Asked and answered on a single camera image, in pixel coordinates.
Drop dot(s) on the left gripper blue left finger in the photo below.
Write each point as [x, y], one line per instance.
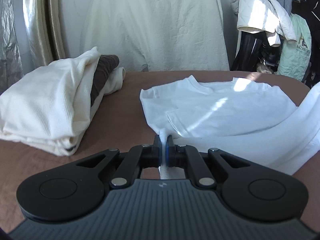
[134, 161]

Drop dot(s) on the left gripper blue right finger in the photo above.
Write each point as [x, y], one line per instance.
[191, 161]

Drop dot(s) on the white long-sleeve shirt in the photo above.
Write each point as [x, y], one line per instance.
[252, 120]

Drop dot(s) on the cream folded garment bottom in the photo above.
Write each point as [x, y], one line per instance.
[53, 117]

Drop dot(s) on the cream folded garment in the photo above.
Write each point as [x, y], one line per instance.
[58, 70]
[53, 117]

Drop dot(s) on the dark brown folded garment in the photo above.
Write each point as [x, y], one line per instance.
[106, 65]

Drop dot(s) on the cream folded garment top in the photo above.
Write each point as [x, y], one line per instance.
[58, 70]

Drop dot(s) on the black hanging garment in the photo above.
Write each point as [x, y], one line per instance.
[255, 50]

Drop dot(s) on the cream covered mattress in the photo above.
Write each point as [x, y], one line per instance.
[158, 35]

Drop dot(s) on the mint green printed bag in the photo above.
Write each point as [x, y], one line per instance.
[295, 56]

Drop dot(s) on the silver foil sheet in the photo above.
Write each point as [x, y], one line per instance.
[11, 65]

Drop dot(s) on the white puffer jacket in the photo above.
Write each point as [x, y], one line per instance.
[267, 16]

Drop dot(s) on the beige curtain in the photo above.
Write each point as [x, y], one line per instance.
[42, 23]

